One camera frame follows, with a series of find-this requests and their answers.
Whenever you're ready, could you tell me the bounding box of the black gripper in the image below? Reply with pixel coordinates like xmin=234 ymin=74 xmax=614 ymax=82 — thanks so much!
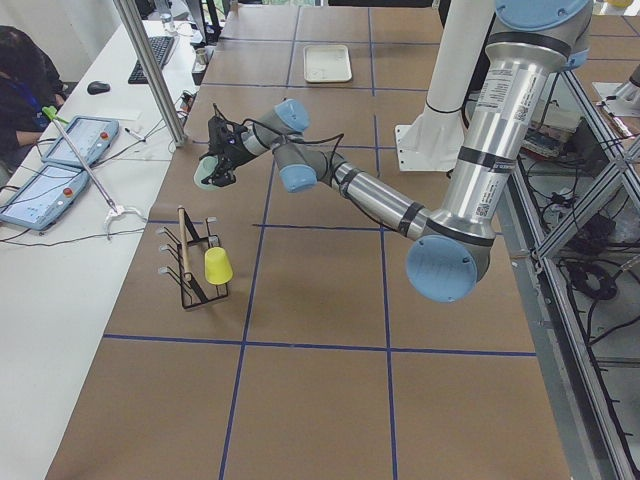
xmin=199 ymin=134 xmax=255 ymax=187

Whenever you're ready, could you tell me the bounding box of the pale green cup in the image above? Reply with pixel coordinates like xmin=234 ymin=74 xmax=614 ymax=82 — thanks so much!
xmin=193 ymin=155 xmax=218 ymax=191

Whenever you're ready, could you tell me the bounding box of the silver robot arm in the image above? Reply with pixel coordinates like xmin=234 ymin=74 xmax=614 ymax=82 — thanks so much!
xmin=194 ymin=1 xmax=592 ymax=303

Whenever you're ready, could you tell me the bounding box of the yellow cup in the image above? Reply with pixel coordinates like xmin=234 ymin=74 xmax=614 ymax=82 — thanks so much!
xmin=204 ymin=246 xmax=233 ymax=285

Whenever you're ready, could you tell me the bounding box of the metal cup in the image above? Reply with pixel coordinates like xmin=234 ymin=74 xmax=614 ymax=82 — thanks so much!
xmin=195 ymin=47 xmax=208 ymax=68

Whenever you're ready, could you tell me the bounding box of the pale yellow bear tray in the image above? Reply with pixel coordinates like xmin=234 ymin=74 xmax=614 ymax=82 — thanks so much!
xmin=303 ymin=44 xmax=352 ymax=84

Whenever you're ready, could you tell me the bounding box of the black marker pen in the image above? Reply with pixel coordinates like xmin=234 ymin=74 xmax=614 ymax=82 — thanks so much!
xmin=124 ymin=128 xmax=146 ymax=143

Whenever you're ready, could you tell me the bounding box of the far teach pendant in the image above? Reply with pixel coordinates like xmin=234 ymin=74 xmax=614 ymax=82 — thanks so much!
xmin=42 ymin=116 xmax=119 ymax=168

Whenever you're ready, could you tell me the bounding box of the teach pendant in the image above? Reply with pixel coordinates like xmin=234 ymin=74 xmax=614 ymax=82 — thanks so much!
xmin=1 ymin=163 xmax=89 ymax=231
xmin=42 ymin=116 xmax=119 ymax=168

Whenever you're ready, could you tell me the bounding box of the black keyboard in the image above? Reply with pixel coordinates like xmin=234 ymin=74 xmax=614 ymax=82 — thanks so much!
xmin=127 ymin=35 xmax=178 ymax=85

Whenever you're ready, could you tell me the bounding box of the black computer mouse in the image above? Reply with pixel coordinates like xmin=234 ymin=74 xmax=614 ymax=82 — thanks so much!
xmin=86 ymin=81 xmax=111 ymax=95

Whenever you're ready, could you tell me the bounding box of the near teach pendant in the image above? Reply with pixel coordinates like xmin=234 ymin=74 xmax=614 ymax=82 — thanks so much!
xmin=1 ymin=163 xmax=89 ymax=231

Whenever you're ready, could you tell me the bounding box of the litter grabber tool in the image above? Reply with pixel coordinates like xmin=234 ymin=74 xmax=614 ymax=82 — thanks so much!
xmin=42 ymin=106 xmax=148 ymax=240

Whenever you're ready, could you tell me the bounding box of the seated person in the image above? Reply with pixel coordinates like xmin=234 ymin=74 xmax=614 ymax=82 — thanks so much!
xmin=1 ymin=25 xmax=66 ymax=172

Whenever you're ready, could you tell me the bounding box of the stack of books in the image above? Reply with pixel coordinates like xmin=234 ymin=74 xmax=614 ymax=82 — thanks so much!
xmin=522 ymin=100 xmax=582 ymax=158

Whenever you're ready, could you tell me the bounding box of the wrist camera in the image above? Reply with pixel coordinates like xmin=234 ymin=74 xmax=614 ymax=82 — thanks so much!
xmin=208 ymin=103 xmax=236 ymax=155

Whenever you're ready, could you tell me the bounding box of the wooden rack handle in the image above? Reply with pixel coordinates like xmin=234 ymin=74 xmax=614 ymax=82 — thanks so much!
xmin=177 ymin=205 xmax=193 ymax=283

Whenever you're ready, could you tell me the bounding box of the black wire cup rack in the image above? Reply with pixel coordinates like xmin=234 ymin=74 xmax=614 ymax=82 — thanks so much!
xmin=156 ymin=206 xmax=231 ymax=310

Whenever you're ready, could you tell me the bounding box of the camera cable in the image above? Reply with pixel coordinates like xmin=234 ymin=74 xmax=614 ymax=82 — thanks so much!
xmin=242 ymin=117 xmax=345 ymax=166

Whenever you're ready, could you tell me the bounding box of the aluminium frame post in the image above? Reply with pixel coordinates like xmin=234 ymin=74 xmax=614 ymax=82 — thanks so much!
xmin=114 ymin=0 xmax=187 ymax=148

